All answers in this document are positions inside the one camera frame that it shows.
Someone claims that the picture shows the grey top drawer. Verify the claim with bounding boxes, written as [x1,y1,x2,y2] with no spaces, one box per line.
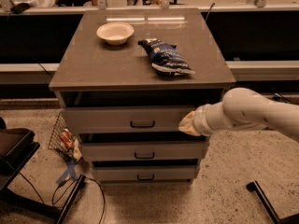
[61,105,193,134]

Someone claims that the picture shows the grey drawer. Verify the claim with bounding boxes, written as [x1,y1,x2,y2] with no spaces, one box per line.
[91,165,199,182]
[80,141,209,161]
[61,105,193,134]

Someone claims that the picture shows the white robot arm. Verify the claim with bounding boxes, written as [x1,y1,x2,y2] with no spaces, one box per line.
[178,88,299,141]

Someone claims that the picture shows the grey middle drawer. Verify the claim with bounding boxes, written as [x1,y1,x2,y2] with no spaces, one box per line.
[80,141,209,161]

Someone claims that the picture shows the grey bottom drawer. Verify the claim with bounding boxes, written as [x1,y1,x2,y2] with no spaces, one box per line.
[91,165,199,182]

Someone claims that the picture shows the grey drawer cabinet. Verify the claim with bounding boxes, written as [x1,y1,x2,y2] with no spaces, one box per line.
[50,8,235,170]

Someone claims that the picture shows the blue chip bag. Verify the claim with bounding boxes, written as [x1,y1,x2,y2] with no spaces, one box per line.
[137,38,194,77]

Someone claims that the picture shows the snack wrappers on floor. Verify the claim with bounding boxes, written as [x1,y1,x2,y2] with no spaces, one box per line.
[273,93,291,104]

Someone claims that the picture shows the black metal leg right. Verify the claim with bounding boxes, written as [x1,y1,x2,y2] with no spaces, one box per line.
[246,181,299,224]

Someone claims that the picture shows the black metal leg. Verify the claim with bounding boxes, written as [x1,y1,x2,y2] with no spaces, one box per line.
[54,175,86,224]
[246,181,299,224]

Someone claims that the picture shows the white paper bowl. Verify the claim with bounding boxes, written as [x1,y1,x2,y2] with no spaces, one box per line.
[96,22,135,46]

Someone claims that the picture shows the black metal leg left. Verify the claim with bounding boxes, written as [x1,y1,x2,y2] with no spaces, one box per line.
[54,175,86,224]

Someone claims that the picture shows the red snack packet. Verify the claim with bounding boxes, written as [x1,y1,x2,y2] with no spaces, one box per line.
[60,129,74,150]

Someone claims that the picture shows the black chair left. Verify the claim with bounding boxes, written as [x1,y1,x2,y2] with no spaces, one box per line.
[0,118,39,206]

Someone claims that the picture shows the wire mesh basket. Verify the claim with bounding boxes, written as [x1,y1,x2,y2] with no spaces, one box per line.
[48,114,68,159]

